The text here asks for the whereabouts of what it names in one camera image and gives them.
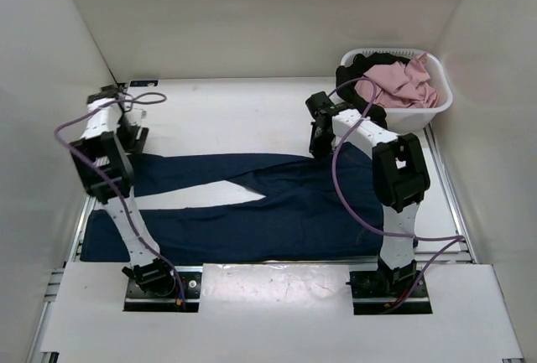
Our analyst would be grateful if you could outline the dark blue denim trousers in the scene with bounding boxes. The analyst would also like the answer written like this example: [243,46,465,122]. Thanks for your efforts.
[79,143,387,264]

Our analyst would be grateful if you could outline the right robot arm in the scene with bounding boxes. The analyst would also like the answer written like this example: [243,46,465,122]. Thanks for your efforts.
[305,91,430,296]

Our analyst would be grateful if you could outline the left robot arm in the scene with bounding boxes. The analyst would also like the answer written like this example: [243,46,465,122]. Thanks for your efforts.
[68,86,176,297]

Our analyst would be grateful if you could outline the dark label sticker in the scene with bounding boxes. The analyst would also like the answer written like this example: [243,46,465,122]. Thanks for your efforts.
[129,80,159,87]

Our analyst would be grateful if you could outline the black garment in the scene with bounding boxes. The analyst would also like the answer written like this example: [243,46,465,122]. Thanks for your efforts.
[335,53,410,123]

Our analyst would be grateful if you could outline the pink garment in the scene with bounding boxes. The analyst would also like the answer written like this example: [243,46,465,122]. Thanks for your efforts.
[354,53,440,109]

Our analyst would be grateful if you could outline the white laundry basket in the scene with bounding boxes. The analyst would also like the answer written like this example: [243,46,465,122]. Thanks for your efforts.
[336,48,453,133]

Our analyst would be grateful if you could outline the white foam cover board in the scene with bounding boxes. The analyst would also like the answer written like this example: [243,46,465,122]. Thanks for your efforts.
[41,262,523,362]

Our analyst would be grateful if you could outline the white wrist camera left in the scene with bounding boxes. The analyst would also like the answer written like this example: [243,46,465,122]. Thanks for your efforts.
[125,108,147,127]

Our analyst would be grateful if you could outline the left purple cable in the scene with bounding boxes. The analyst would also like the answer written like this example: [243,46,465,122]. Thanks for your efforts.
[54,91,188,309]

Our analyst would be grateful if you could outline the purple cable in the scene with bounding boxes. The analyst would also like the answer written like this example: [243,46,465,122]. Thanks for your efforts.
[326,76,466,308]
[54,91,188,309]

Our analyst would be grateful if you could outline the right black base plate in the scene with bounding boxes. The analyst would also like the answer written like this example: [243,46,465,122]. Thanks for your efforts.
[347,268,433,315]

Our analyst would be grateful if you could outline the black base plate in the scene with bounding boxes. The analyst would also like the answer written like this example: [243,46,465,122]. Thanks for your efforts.
[347,268,433,315]
[123,267,202,313]

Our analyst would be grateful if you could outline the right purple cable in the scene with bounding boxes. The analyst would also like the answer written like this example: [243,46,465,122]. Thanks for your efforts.
[326,76,466,308]

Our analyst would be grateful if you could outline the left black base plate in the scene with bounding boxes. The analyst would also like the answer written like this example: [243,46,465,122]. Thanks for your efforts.
[123,267,202,313]

